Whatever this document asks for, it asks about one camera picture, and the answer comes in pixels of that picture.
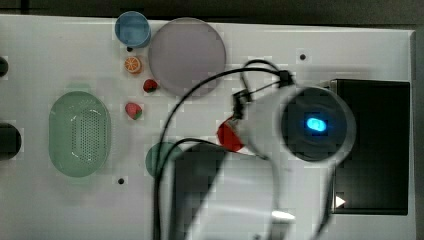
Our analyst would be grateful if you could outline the red ketchup bottle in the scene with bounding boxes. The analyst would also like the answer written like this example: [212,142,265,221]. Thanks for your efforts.
[217,117,244,152]

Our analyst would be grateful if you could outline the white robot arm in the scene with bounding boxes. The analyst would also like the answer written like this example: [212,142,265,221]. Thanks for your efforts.
[165,85,356,240]

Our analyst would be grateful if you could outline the black toaster oven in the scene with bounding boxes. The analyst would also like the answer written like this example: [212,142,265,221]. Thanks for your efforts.
[326,79,410,215]

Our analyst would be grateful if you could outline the small red strawberry toy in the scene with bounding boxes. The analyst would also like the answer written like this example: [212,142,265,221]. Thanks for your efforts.
[143,79,158,93]

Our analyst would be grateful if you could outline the purple round plate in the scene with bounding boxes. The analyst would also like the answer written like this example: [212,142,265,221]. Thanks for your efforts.
[148,18,226,97]

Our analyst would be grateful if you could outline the large pink strawberry toy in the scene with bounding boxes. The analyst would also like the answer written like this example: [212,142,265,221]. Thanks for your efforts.
[125,102,143,120]

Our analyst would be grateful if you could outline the orange slice toy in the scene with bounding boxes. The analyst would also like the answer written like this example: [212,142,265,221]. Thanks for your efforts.
[124,56,142,74]

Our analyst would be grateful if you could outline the blue plastic cup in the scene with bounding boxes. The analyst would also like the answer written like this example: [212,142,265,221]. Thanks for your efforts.
[114,11,151,48]

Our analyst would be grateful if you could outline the green plastic colander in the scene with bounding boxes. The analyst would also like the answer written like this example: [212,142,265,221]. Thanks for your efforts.
[48,88,112,178]

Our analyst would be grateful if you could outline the black round pan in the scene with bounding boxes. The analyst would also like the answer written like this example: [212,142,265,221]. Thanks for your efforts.
[0,123,22,161]

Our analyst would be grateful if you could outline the dark pot at edge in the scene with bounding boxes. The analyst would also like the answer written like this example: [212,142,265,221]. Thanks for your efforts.
[0,57,9,77]

